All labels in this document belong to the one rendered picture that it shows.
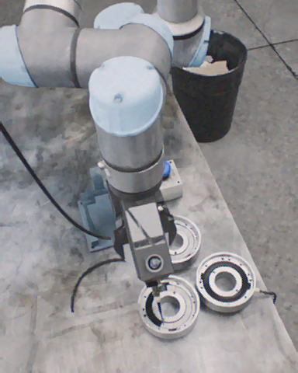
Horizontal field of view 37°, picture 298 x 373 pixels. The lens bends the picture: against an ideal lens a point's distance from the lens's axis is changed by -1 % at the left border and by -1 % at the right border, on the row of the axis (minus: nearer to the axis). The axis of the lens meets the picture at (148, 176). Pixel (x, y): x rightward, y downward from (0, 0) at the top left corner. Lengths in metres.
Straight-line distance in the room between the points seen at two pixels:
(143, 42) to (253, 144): 1.68
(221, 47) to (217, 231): 1.35
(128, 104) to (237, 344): 0.50
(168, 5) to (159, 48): 0.42
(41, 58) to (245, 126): 1.78
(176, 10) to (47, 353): 0.69
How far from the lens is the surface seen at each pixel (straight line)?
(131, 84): 0.45
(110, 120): 0.46
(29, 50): 0.58
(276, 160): 2.14
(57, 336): 0.84
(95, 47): 0.55
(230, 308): 0.81
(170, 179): 0.93
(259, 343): 0.82
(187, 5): 0.97
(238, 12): 3.11
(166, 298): 0.82
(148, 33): 0.56
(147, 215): 0.58
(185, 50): 1.03
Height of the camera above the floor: 1.57
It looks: 50 degrees down
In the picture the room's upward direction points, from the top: 5 degrees counter-clockwise
